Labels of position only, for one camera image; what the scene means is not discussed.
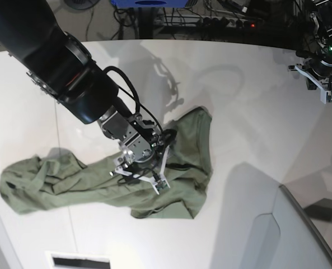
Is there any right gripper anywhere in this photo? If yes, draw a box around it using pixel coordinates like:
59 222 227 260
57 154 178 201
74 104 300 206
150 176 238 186
118 126 177 168

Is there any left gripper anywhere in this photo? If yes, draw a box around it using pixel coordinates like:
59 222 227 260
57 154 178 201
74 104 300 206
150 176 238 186
296 42 332 78

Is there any green t-shirt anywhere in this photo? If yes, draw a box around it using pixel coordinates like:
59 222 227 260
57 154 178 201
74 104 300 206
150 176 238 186
0 107 212 219

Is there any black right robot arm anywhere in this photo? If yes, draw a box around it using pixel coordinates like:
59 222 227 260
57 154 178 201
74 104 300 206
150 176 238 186
0 1 175 167

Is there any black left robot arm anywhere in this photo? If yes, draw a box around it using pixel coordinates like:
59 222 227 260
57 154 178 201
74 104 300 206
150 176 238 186
296 1 332 79

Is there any black power strip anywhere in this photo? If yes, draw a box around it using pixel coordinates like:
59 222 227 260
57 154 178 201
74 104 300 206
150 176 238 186
200 17 257 29

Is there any blue bin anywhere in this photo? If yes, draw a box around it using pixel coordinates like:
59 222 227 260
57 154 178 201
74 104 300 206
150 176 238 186
111 0 187 8

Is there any white label plate with slot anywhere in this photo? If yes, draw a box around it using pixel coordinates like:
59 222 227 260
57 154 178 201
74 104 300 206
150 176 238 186
46 252 111 269

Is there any grey monitor edge panel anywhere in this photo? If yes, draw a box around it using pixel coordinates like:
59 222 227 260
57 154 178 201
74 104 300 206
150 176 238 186
279 185 332 268

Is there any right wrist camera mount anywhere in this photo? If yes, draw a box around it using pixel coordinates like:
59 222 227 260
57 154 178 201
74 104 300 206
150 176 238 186
110 145 170 194

